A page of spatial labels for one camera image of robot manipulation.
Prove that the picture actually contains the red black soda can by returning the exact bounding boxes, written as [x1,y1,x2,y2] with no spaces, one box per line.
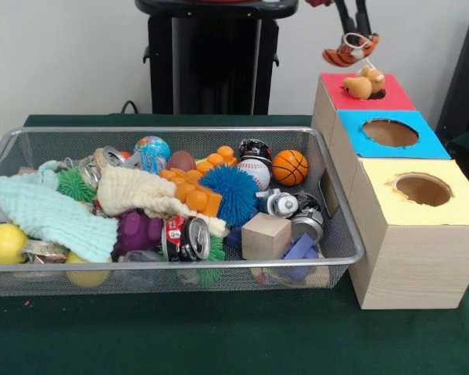
[162,216,212,263]

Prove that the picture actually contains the dark green table cloth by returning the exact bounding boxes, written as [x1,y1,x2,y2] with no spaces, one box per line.
[0,112,469,375]

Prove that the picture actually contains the blue spiky ball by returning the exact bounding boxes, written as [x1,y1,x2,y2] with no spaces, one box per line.
[198,163,261,227]

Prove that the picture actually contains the white baseball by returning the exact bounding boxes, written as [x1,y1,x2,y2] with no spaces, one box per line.
[235,159,270,191]

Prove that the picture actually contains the purple rubber toy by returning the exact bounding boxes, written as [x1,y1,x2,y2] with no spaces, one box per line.
[111,210,165,259]

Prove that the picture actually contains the brown plush toy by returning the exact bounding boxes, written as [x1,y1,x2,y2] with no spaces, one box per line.
[342,64,386,101]

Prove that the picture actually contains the silver mesh bin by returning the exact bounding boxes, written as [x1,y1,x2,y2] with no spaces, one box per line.
[0,127,365,298]

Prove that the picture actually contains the orange basketball toy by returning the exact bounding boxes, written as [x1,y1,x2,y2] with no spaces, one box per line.
[272,149,310,187]

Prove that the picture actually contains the orange striped tiger plush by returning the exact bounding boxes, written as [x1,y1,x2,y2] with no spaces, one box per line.
[322,32,381,68]

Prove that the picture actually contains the mint green cloth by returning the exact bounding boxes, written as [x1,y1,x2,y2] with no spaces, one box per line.
[0,159,120,263]

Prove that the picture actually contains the wooden cube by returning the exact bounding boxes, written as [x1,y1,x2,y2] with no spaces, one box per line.
[241,212,293,261]

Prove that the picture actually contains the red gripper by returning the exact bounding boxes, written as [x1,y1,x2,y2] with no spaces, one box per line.
[304,0,373,36]

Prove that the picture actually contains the cream knitted cloth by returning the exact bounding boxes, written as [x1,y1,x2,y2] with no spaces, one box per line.
[96,164,230,238]

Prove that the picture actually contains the orange building block toy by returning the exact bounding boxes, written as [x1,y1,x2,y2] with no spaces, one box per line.
[159,145,238,219]

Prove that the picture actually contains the wooden box with three holes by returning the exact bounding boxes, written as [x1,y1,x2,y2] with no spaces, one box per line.
[311,72,469,312]

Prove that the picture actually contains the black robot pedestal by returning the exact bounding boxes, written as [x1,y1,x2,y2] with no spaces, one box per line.
[134,0,300,116]

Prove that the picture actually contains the yellow ball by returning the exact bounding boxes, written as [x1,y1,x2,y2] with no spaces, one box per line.
[0,223,28,265]

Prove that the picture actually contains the black cable loop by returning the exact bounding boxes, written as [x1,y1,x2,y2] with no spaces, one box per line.
[120,100,153,115]

